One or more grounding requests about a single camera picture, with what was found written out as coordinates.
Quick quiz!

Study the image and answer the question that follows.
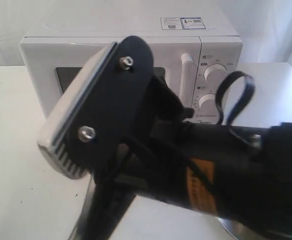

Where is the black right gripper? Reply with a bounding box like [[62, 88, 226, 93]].
[[78, 75, 275, 240]]

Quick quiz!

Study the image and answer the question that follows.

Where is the upper white control knob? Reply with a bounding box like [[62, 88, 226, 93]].
[[204, 63, 227, 83]]

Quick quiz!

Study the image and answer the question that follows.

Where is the white microwave oven body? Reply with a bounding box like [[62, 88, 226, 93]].
[[18, 0, 244, 133]]

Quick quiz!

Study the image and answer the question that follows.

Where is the round stainless steel plate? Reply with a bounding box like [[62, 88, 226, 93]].
[[217, 217, 258, 240]]

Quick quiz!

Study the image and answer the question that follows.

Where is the grey warning label sticker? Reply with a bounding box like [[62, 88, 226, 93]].
[[160, 17, 206, 30]]

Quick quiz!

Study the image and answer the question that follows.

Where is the lower white control knob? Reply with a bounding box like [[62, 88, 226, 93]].
[[198, 93, 215, 111]]

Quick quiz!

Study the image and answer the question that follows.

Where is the white microwave door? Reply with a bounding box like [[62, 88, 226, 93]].
[[19, 37, 201, 117]]

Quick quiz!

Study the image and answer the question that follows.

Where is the white control knob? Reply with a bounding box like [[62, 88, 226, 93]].
[[198, 93, 215, 111], [204, 63, 227, 83]]

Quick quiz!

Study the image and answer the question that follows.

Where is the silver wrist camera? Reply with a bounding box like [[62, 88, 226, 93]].
[[37, 35, 154, 183]]

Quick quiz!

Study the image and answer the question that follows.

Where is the black camera cable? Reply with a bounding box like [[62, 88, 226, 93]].
[[215, 70, 260, 151]]

